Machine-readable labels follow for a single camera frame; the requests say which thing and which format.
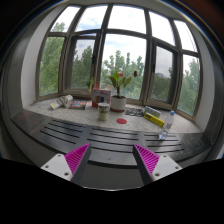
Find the rolled newspaper bundle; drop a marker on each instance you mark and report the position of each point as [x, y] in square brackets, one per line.
[63, 101]

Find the bay window frame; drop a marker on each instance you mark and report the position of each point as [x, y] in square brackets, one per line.
[83, 45]

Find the black white patterned packet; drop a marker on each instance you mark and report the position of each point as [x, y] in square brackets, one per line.
[134, 112]

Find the yellow box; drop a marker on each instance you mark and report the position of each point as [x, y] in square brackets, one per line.
[154, 119]

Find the colourful cardboard box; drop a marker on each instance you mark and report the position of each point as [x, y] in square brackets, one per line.
[99, 96]

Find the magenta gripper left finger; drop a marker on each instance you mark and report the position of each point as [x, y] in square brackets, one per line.
[77, 160]

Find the clear plastic water bottle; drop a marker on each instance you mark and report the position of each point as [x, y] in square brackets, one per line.
[167, 125]

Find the colourful flat book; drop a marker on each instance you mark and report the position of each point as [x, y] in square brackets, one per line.
[78, 105]

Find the light blue box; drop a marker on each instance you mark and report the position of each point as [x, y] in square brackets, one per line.
[152, 111]

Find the potted plant in white pot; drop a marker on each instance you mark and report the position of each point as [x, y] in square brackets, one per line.
[118, 102]

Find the red round coaster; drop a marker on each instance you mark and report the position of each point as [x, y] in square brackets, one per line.
[121, 121]

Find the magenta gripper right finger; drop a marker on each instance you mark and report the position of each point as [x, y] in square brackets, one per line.
[146, 161]

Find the white paper cup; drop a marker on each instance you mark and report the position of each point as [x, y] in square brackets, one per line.
[103, 110]

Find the dark slatted radiator cover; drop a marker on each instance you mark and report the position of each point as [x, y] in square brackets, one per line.
[108, 146]

